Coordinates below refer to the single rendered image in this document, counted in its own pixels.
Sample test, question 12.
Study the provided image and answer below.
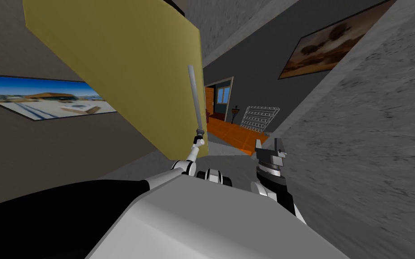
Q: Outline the yellow door leaf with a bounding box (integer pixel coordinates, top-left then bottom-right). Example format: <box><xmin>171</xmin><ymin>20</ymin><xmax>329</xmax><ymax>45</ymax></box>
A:
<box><xmin>23</xmin><ymin>0</ymin><xmax>209</xmax><ymax>160</ymax></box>

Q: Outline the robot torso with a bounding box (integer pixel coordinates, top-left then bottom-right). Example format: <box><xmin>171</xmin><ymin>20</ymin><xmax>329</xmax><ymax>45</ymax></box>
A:
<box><xmin>85</xmin><ymin>168</ymin><xmax>351</xmax><ymax>259</ymax></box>

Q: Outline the white wire rack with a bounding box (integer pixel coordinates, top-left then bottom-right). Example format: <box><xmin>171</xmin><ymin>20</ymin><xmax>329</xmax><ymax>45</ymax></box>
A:
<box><xmin>239</xmin><ymin>105</ymin><xmax>281</xmax><ymax>134</ymax></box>

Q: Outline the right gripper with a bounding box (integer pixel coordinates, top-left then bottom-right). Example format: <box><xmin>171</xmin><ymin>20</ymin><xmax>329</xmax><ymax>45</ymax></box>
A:
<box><xmin>254</xmin><ymin>137</ymin><xmax>288</xmax><ymax>169</ymax></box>

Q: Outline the grey bar door handle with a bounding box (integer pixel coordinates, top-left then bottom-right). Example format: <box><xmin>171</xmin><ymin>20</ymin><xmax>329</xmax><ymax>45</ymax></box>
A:
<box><xmin>187</xmin><ymin>64</ymin><xmax>205</xmax><ymax>134</ymax></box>

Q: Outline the blue sky landscape picture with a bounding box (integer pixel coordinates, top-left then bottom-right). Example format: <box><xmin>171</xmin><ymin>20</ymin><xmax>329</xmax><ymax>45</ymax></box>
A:
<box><xmin>0</xmin><ymin>73</ymin><xmax>118</xmax><ymax>122</ymax></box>

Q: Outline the brown landscape picture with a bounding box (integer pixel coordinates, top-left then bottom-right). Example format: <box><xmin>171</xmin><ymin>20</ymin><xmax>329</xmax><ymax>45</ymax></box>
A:
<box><xmin>277</xmin><ymin>0</ymin><xmax>397</xmax><ymax>80</ymax></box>

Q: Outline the blue window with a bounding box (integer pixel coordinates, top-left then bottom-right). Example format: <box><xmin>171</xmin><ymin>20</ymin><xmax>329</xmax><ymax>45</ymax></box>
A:
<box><xmin>217</xmin><ymin>86</ymin><xmax>231</xmax><ymax>105</ymax></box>

